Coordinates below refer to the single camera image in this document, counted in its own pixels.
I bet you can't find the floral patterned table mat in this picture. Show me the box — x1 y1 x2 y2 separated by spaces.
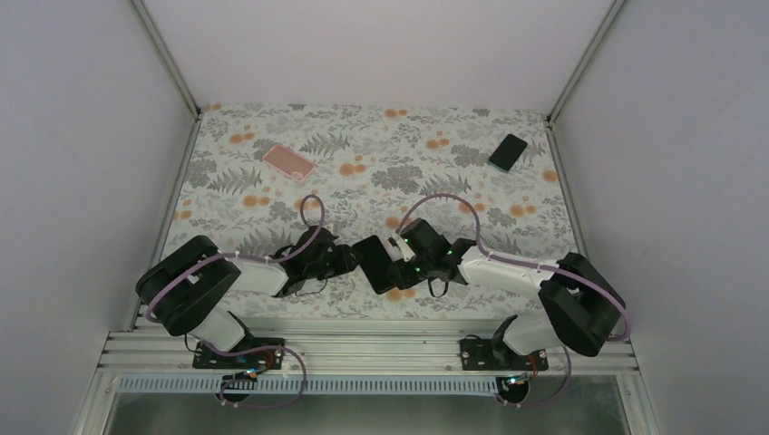
156 102 581 321

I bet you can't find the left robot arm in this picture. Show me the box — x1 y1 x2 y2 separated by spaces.
135 226 361 367

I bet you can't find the pink phone case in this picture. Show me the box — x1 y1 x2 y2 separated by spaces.
262 144 316 182

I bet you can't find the black phone case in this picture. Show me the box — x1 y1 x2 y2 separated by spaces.
352 236 395 295

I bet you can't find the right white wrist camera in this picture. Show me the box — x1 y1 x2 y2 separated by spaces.
387 230 415 262

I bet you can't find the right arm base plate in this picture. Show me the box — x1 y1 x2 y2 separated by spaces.
459 334 549 372

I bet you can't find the aluminium mounting rail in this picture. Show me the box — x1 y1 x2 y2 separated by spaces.
95 318 641 398

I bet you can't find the teal-edged black smartphone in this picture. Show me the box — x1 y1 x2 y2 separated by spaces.
488 134 528 172

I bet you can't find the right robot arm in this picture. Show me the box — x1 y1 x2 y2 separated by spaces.
388 218 627 369

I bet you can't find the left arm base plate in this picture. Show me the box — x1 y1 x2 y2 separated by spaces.
192 337 286 378

